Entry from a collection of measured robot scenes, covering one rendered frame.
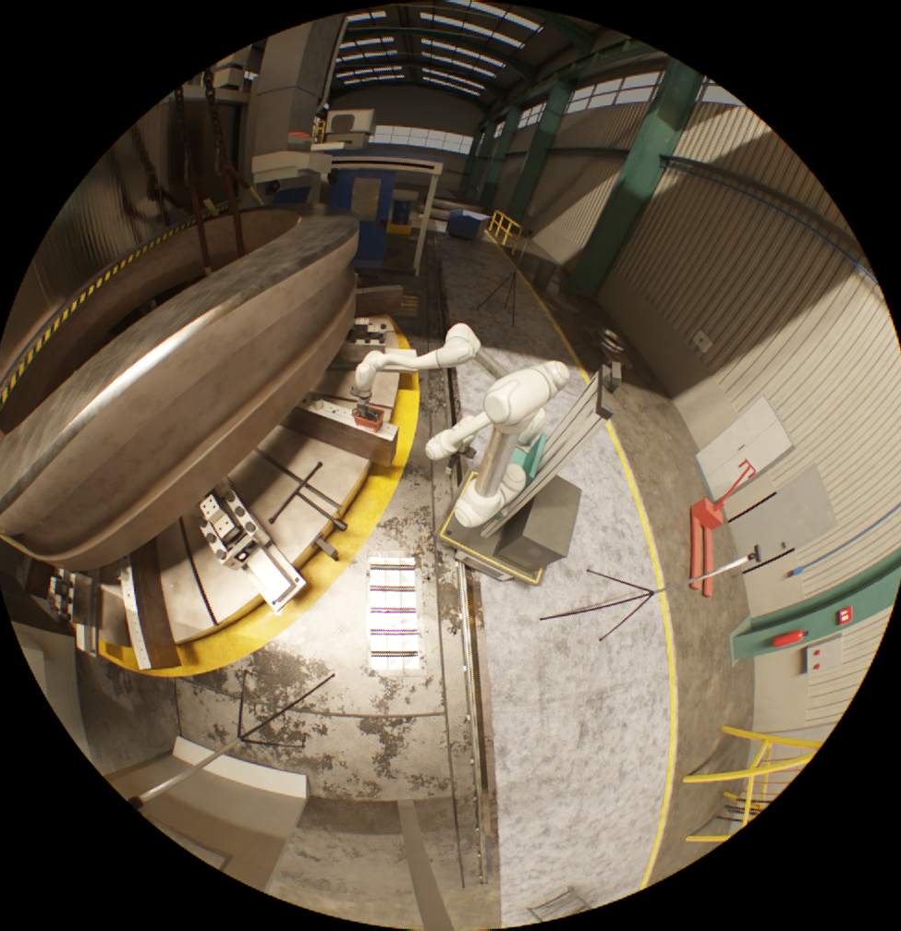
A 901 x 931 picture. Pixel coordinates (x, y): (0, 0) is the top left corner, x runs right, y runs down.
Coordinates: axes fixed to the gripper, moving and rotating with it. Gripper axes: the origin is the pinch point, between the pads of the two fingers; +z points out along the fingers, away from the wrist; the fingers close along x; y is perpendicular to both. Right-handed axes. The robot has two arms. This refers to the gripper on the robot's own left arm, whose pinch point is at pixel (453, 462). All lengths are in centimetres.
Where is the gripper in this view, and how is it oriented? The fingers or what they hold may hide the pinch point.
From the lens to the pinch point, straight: 163.3
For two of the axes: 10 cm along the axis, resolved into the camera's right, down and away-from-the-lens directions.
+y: -8.8, -4.7, 0.6
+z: -2.2, 5.1, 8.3
